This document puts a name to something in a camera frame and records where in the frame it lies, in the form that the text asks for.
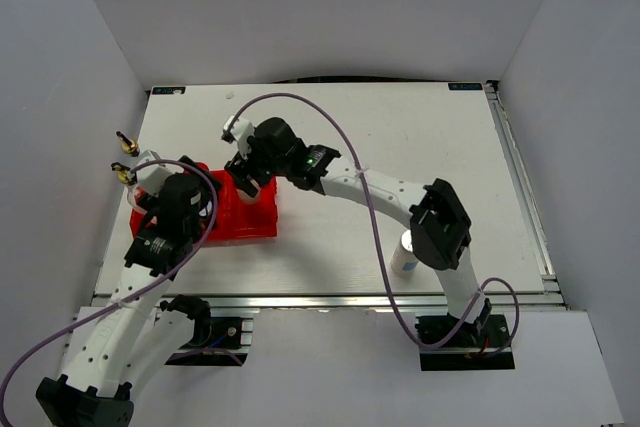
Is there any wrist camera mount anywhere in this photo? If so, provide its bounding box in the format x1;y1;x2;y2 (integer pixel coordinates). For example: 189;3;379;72
135;150;173;196
221;116;255;158

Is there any white shaker with metal lid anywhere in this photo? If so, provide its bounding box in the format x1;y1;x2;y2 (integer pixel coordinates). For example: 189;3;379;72
389;230;418;276

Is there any clear glass oil bottle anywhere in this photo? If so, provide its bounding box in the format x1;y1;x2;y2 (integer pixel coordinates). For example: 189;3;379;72
115;130;146;159

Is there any red plastic organizer tray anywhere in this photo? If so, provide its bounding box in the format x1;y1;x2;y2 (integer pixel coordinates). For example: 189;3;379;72
130;156;278;244

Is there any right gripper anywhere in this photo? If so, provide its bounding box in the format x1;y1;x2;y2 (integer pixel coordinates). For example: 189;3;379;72
225;134;290;198

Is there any aluminium table rail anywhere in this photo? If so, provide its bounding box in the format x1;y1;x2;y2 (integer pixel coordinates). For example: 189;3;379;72
483;80;570;310

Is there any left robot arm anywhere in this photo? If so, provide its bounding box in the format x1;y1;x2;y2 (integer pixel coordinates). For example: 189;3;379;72
36;170;220;426

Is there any purple cable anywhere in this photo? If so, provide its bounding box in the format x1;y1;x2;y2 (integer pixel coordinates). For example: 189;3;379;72
233;92;521;359
0;159;246;423

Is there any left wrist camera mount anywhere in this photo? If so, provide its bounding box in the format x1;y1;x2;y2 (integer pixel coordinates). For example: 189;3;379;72
135;150;173;196

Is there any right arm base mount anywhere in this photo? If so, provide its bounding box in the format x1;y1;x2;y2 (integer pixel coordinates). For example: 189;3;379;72
414;314;515;372

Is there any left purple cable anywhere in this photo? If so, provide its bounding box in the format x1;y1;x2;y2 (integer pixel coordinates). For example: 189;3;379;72
0;159;246;423

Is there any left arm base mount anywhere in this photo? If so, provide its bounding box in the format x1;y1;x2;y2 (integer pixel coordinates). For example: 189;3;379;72
159;295;253;367

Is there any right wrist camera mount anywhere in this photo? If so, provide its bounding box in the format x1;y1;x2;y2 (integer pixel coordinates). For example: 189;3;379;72
221;116;255;158

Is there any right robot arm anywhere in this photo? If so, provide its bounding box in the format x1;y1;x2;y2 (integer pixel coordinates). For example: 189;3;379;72
222;117;491;346

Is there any clear jar with metal lid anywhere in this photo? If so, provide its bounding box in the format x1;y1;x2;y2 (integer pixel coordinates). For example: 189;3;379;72
236;179;261;205

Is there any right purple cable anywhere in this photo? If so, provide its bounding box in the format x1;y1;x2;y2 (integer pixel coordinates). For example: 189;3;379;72
233;92;521;359

